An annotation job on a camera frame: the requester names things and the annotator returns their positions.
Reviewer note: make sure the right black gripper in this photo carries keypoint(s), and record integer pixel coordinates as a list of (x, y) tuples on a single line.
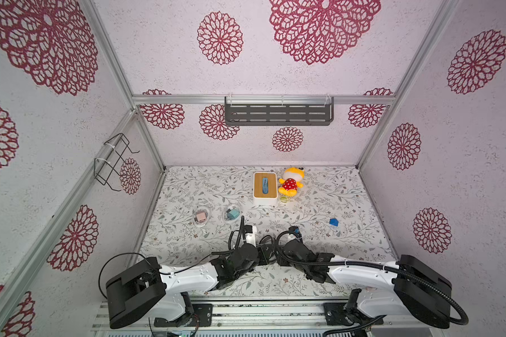
[(282, 255)]

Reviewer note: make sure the clear oval zip pouch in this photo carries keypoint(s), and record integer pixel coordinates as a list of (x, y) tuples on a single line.
[(201, 208)]

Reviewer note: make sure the pink charger cube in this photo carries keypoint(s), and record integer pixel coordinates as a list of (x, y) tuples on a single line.
[(201, 216)]

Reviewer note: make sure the teal charger cube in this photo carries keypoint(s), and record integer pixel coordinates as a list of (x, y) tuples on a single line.
[(232, 214)]

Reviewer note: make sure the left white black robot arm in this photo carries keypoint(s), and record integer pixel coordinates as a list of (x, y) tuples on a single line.
[(149, 289)]

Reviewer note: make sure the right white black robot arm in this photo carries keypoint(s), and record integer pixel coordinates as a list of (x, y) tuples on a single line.
[(396, 288)]

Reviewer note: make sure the white wooden-top tissue box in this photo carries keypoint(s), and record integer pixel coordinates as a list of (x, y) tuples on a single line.
[(265, 189)]

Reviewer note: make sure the yellow plush toy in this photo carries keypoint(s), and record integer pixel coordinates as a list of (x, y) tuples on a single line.
[(291, 181)]

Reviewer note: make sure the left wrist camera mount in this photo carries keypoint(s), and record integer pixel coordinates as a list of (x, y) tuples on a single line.
[(249, 235)]

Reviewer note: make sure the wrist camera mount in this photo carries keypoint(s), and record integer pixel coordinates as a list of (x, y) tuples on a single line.
[(295, 232), (249, 235)]

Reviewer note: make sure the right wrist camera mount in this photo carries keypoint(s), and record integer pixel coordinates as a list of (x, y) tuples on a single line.
[(295, 232)]

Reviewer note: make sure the grey wall shelf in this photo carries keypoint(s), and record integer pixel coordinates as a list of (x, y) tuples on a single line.
[(282, 114)]

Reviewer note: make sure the black wire wall rack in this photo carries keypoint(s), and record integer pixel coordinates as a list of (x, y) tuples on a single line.
[(108, 166)]

